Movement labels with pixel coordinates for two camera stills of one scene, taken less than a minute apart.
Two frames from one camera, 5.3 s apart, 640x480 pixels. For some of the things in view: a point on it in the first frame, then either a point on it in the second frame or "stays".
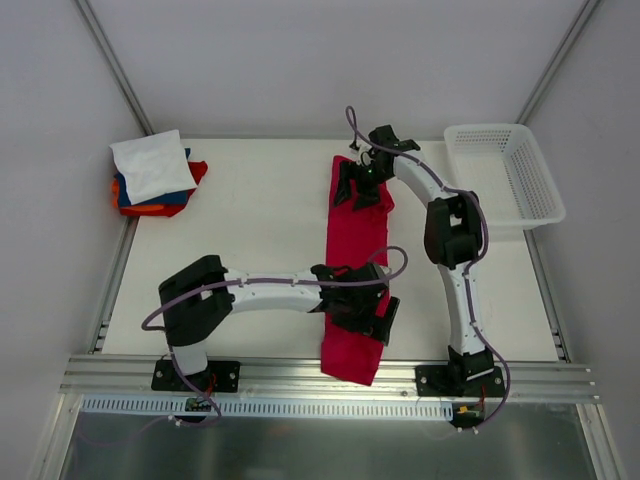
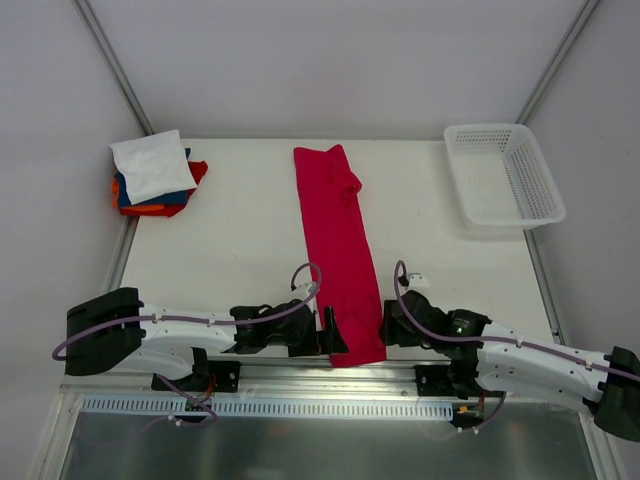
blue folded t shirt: (124, 200) stays
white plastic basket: (502, 163) stays
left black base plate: (219, 376) stays
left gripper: (368, 310) -> (320, 338)
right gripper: (360, 181) -> (390, 325)
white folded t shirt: (154, 166) stays
